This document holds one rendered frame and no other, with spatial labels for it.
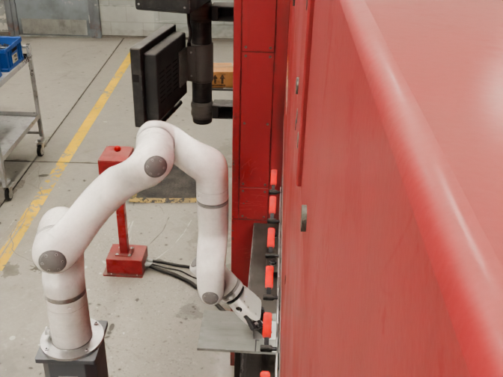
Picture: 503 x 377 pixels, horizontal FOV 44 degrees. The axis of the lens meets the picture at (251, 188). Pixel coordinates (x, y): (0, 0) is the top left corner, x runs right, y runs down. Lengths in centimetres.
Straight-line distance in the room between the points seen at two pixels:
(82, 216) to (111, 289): 217
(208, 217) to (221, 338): 44
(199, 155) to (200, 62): 144
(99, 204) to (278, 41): 107
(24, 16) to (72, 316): 770
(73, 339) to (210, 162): 69
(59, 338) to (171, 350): 151
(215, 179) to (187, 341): 190
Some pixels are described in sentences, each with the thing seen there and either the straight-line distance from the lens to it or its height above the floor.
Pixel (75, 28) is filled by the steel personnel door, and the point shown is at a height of 13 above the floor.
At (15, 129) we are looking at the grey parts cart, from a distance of 532.
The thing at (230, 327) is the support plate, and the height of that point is 100.
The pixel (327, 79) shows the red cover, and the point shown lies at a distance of 20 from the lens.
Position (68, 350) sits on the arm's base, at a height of 101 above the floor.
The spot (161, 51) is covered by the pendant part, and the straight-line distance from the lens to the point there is 275.
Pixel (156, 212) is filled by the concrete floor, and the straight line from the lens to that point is 457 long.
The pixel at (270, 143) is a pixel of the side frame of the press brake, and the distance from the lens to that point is 258.
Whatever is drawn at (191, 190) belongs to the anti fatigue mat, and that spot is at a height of 1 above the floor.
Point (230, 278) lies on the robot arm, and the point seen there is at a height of 121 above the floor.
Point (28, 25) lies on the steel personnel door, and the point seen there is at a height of 14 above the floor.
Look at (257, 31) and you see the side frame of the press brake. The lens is 243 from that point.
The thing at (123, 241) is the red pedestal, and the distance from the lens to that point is 388.
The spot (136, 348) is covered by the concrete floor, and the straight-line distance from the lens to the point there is 344.
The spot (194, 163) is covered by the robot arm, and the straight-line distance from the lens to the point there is 165.
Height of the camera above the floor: 233
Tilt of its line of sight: 29 degrees down
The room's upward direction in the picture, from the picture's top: 2 degrees clockwise
